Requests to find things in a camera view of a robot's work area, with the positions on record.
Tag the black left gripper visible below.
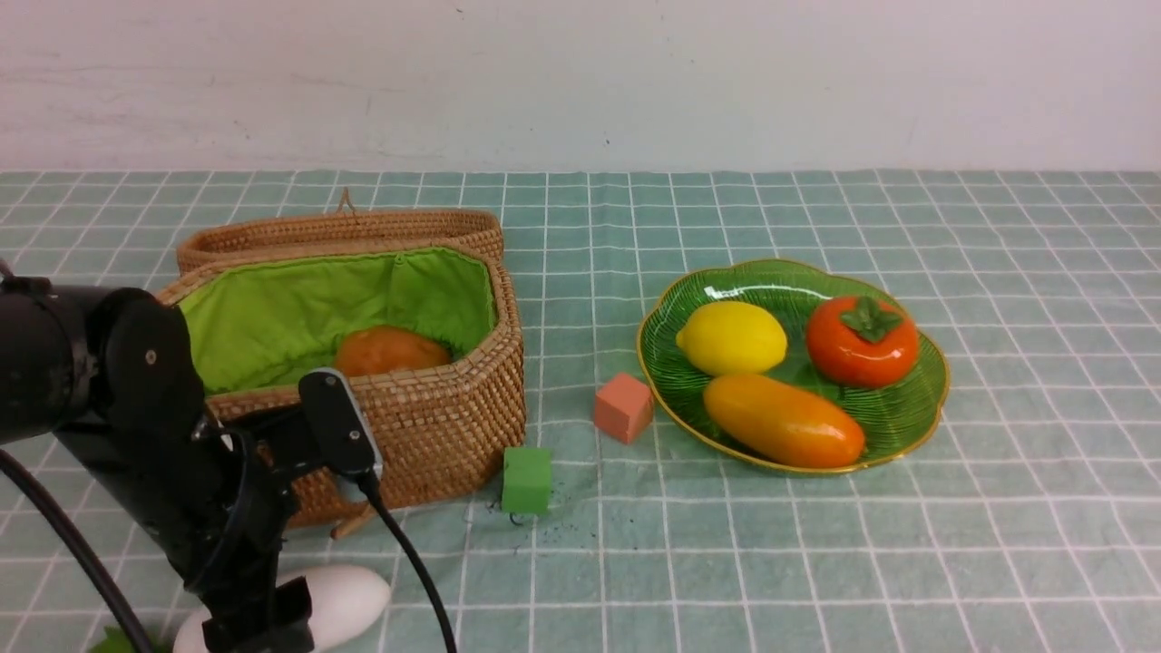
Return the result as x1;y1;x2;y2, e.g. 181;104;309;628
55;404;316;652

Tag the white radish with green leaves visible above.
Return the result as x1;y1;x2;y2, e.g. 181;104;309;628
87;565;391;652

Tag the yellow lemon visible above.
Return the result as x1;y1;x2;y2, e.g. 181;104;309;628
675;300;788;376

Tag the orange yellow mango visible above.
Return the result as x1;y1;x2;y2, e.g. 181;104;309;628
702;375;866;471

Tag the orange persimmon with green calyx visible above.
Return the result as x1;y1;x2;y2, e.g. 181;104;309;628
805;295;920;389

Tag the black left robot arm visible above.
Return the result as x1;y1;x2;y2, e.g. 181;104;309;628
1;277;315;652

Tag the woven rattan basket green lining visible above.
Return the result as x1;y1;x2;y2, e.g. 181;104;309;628
156;239;527;508

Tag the woven rattan basket lid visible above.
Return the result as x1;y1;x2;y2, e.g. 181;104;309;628
175;189;505;273

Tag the green foam cube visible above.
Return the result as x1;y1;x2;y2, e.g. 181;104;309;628
502;446;554;515

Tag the pink foam cube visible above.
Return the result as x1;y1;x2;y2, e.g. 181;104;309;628
592;373;654;445

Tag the green glass leaf plate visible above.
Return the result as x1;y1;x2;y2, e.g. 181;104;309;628
639;258;950;476

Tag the teal checkered tablecloth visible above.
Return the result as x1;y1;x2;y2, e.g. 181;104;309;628
1;170;1160;652

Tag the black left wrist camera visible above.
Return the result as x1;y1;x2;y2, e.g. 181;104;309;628
298;367;383;502

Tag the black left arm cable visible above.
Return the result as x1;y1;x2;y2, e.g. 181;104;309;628
0;449;459;653

